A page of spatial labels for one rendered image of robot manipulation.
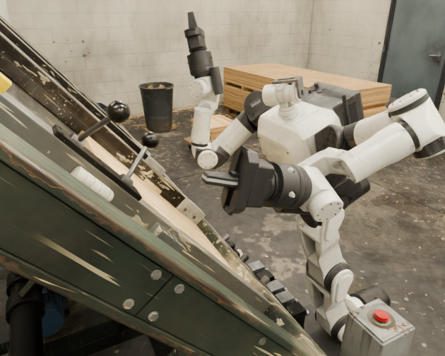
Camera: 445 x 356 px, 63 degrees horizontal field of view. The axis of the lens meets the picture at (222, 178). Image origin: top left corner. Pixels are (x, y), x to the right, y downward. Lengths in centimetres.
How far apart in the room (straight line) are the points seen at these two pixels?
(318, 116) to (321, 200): 48
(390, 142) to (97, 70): 570
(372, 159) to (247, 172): 26
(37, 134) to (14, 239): 25
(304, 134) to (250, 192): 50
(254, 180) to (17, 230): 38
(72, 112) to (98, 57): 507
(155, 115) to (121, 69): 121
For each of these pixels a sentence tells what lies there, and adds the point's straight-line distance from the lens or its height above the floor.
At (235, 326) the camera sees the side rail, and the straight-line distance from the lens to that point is 65.
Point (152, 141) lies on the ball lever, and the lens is 75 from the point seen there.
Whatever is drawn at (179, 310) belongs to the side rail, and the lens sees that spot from 56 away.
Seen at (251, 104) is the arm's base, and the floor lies 134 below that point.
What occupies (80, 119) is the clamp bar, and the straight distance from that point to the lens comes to 116.
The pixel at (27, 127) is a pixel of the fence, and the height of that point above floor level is 149.
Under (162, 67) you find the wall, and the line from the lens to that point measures 654.
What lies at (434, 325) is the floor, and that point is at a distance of 257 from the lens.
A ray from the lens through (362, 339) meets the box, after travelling 108.
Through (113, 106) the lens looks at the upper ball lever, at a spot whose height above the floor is 152.
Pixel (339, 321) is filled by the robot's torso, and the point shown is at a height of 34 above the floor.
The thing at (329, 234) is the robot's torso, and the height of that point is 89.
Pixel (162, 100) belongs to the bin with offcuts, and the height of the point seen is 47.
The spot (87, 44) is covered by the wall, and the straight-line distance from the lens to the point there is 616.
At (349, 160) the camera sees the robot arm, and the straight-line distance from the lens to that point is 76.
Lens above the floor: 166
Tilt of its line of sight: 25 degrees down
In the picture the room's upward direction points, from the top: straight up
